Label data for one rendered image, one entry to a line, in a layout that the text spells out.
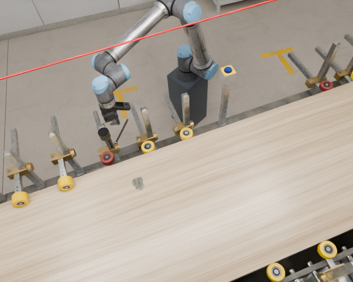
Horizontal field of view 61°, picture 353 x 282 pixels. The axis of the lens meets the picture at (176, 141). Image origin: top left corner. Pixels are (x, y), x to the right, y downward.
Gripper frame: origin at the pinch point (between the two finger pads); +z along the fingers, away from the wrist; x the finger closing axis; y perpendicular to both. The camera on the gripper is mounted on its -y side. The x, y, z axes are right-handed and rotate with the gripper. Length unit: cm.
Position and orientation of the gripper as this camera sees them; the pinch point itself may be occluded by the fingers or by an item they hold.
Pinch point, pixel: (119, 123)
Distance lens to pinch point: 185.3
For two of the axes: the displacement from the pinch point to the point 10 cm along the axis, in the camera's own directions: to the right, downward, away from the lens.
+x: 3.5, 7.8, -5.2
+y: -9.4, 3.2, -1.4
